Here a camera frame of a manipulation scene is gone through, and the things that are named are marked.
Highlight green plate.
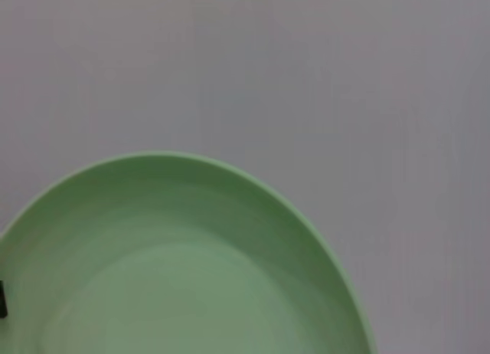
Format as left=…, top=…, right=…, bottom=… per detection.
left=0, top=150, right=379, bottom=354

